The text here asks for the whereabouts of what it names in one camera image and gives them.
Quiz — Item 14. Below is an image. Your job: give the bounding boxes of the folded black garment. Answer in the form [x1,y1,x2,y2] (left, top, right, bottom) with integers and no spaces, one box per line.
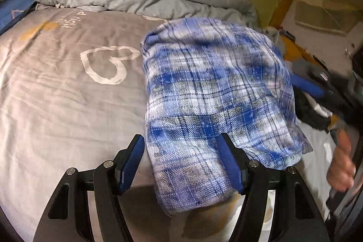
[293,86,331,132]

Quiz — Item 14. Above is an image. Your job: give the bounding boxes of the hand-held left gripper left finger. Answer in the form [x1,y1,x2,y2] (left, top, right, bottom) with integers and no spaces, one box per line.
[33,134,145,242]

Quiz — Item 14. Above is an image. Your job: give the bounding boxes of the blue plaid shirt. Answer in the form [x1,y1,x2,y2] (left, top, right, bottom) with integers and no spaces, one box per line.
[140,17,313,217]

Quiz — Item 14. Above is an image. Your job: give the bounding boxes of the person's right hand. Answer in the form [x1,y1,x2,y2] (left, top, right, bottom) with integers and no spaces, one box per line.
[326,129,357,193]

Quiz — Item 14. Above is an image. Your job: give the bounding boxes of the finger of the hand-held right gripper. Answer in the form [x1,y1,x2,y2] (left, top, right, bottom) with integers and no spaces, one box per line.
[292,74,326,98]

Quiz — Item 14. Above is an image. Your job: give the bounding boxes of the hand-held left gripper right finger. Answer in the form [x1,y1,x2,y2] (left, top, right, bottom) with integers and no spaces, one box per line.
[216,133,331,242]

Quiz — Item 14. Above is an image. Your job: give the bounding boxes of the wooden bed frame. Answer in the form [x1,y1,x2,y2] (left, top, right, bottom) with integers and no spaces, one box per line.
[255,0,324,69]

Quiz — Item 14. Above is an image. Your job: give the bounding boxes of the blue pillow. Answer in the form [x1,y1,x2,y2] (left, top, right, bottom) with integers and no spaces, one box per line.
[0,0,37,35]

